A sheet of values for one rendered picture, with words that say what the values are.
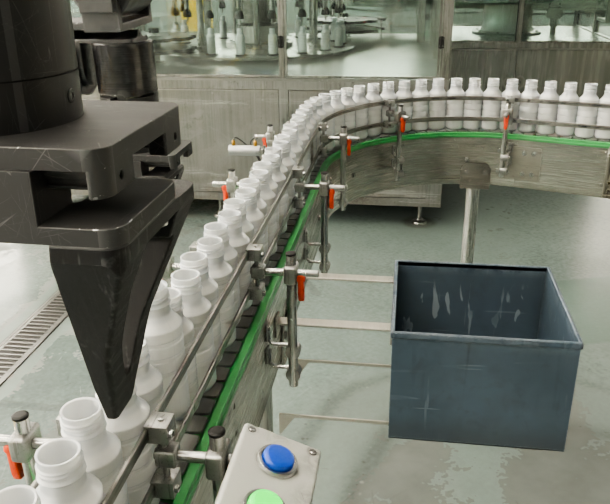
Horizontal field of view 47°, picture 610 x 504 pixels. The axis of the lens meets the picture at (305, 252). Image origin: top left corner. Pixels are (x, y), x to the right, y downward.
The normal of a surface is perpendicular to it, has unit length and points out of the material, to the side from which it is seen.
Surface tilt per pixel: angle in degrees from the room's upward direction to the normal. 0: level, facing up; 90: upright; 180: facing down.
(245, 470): 20
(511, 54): 90
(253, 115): 90
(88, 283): 111
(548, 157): 90
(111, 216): 1
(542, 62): 90
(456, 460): 0
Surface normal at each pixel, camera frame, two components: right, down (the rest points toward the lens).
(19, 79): 0.70, 0.27
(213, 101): -0.14, 0.39
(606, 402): -0.01, -0.92
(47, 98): 0.86, 0.19
